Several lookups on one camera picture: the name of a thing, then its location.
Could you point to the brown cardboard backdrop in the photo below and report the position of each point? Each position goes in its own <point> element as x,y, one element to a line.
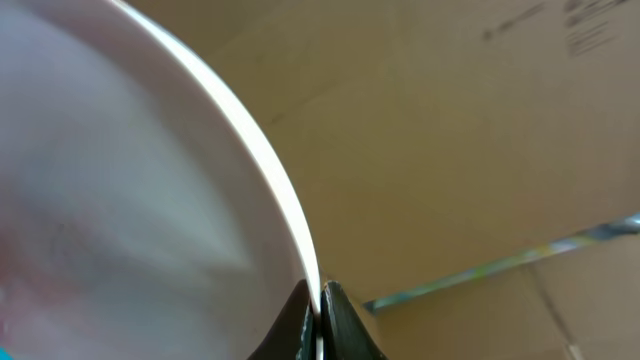
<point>469,168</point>

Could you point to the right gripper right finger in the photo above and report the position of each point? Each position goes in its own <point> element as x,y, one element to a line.
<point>345,336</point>

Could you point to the white plate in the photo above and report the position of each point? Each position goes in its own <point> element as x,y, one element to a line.
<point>144,213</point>

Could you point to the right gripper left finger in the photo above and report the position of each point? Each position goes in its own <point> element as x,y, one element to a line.
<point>291,336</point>

